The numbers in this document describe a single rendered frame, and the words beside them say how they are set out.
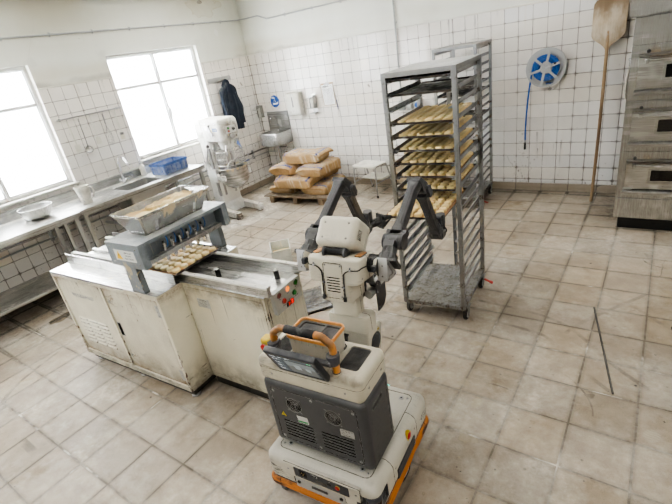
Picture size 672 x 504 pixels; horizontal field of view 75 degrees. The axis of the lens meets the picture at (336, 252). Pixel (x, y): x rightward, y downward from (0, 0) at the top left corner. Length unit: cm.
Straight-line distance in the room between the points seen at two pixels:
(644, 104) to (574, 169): 148
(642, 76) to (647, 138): 53
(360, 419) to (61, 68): 529
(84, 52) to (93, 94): 46
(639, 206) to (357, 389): 375
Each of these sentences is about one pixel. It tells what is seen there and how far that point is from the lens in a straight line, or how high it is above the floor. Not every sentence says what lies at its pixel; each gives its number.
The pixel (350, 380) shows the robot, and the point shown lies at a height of 81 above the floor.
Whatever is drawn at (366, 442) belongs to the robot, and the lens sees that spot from 206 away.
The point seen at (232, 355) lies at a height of 33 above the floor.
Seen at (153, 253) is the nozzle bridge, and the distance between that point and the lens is 292.
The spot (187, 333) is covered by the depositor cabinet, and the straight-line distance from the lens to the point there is 308.
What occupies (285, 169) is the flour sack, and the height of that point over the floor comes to 50.
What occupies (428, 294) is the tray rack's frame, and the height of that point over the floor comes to 15.
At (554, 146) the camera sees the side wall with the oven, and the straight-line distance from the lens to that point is 597.
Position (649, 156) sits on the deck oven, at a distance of 487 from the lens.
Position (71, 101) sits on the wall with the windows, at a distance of 623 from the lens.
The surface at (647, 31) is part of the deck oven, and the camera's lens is 471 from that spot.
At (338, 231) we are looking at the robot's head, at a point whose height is 127.
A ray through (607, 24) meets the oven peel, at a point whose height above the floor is 179.
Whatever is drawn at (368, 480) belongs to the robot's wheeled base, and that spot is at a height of 28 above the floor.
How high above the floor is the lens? 202
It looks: 25 degrees down
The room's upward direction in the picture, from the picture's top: 10 degrees counter-clockwise
